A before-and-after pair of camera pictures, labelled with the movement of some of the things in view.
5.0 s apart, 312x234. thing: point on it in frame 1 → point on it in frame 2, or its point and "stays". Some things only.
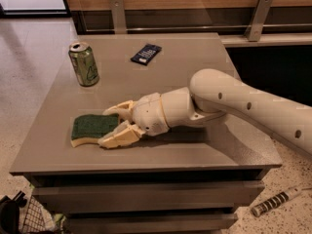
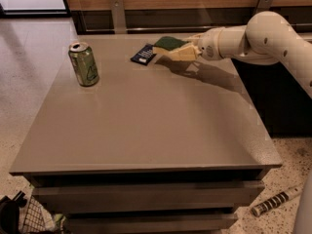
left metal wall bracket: [118, 15] stays
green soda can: [84, 62] stays
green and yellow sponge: [90, 128] → [167, 43]
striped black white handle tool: [258, 210] stays
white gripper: [148, 113] → [209, 47]
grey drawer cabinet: [192, 179] stays
